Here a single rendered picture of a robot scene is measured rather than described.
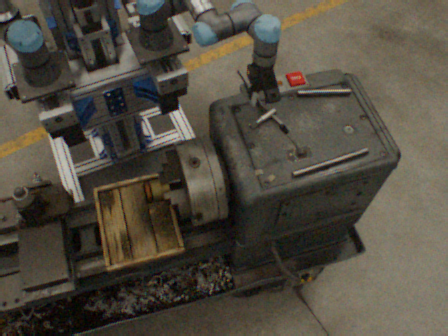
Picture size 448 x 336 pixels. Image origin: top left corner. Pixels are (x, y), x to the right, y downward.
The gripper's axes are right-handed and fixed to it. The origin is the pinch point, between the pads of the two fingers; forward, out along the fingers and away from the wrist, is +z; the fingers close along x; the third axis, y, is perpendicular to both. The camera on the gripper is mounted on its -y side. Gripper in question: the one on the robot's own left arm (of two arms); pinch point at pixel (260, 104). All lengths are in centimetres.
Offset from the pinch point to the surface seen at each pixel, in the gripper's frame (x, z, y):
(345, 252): -36, 75, -39
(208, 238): 27, 43, -27
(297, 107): -13.8, 3.6, -2.1
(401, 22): -191, 129, 148
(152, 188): 43.3, 17.0, -12.9
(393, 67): -159, 129, 103
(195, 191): 29.7, 9.1, -22.3
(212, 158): 21.4, 5.5, -13.6
